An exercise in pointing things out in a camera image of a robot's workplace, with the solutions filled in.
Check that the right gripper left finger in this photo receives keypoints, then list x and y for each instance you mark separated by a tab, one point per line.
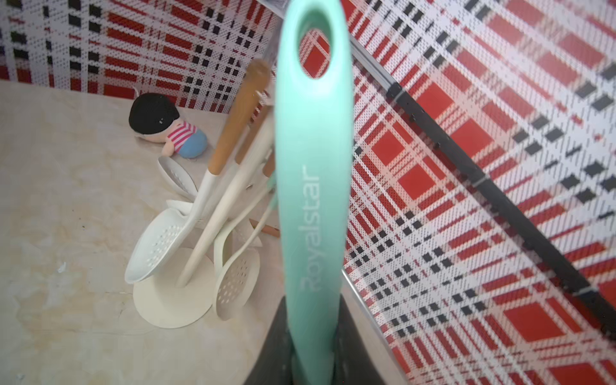
273	366

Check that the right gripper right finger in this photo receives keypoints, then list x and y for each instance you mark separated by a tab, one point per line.
353	365

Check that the cream skimmer green handle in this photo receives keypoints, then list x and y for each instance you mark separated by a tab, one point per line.
314	124
237	270

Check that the cream utensil rack stand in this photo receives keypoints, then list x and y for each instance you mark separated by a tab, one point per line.
182	290

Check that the slotted spoon wooden handle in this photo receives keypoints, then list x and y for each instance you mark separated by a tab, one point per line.
270	230

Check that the small doll black hat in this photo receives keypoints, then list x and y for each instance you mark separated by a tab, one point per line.
154	118

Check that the black wall hook rail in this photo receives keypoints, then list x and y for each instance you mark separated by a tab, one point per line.
572	281

